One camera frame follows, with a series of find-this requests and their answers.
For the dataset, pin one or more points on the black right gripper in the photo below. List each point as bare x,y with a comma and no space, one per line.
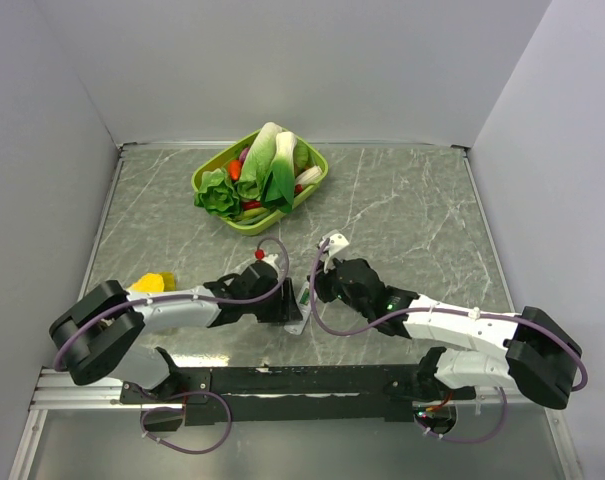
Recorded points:
322,280

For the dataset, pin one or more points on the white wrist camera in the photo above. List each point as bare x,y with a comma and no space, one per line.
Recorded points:
332,246
271,259

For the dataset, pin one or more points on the purple onion toy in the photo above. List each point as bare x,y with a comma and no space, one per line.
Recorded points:
243,154

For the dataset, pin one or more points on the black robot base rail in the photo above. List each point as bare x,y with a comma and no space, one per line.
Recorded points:
207,395

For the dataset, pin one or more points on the green lettuce toy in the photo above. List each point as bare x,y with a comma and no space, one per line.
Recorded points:
217,195

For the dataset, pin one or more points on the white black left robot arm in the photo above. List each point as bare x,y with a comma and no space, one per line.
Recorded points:
96,337

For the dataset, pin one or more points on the yellow napa cabbage toy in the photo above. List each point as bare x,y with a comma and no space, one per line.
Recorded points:
154,282

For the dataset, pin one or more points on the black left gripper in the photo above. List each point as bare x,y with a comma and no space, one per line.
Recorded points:
285,309

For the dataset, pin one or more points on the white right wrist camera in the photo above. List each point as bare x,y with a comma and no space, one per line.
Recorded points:
332,246

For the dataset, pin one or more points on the dark green bok choy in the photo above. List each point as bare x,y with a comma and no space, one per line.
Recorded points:
279,188

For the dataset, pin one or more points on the light green plastic basket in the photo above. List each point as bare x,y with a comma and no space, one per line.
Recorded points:
305,156

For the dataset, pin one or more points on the light green cabbage toy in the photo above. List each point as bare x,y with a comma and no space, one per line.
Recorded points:
257,163

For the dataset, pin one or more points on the orange carrot toy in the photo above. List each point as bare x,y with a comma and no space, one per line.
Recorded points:
234,169

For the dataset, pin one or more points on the red chili pepper toy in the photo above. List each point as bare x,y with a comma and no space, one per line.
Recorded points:
256,204

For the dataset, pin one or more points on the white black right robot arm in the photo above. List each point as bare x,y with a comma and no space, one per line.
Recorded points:
528,351

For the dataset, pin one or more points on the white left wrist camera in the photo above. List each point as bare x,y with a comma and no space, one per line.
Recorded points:
271,259

